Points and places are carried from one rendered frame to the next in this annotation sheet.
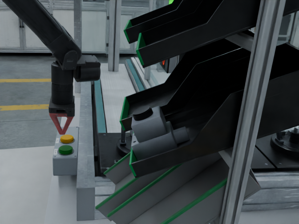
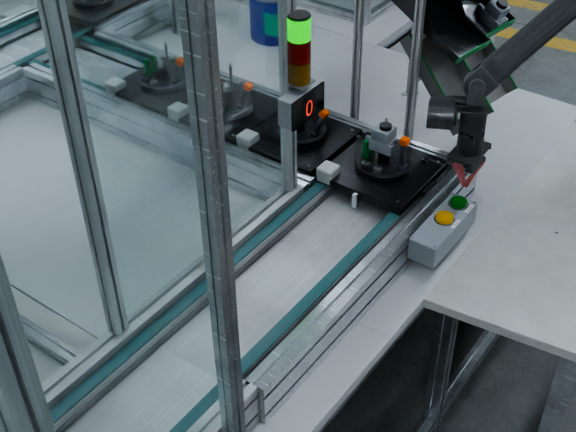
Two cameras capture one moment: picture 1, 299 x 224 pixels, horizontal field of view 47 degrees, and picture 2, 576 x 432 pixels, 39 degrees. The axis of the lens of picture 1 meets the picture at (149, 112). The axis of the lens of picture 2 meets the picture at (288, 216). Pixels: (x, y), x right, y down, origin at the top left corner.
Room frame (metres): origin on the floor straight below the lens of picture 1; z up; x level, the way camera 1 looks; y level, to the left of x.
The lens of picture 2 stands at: (2.17, 1.08, 2.13)
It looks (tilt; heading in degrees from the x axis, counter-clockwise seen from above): 39 degrees down; 228
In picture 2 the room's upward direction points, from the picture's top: 1 degrees counter-clockwise
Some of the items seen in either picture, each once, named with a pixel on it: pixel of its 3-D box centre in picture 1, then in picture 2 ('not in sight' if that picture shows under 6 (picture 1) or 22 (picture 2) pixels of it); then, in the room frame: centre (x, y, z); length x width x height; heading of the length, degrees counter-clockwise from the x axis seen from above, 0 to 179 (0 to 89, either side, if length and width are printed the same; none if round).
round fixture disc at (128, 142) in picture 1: (139, 146); (383, 164); (0.90, 0.02, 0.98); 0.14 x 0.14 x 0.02
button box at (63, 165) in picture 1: (66, 149); (442, 229); (0.94, 0.25, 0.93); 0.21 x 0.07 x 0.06; 11
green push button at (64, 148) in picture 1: (65, 150); (458, 203); (0.87, 0.23, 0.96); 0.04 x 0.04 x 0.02
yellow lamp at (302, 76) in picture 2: not in sight; (299, 70); (1.11, -0.06, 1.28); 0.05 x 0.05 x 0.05
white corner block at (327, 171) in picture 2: not in sight; (327, 172); (1.01, -0.06, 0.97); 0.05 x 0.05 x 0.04; 11
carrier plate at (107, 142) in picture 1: (139, 152); (382, 170); (0.90, 0.02, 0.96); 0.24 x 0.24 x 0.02; 11
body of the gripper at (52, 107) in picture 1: (62, 94); (470, 142); (0.87, 0.24, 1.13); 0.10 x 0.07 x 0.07; 13
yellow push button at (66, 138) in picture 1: (66, 140); (444, 219); (0.94, 0.25, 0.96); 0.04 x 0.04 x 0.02
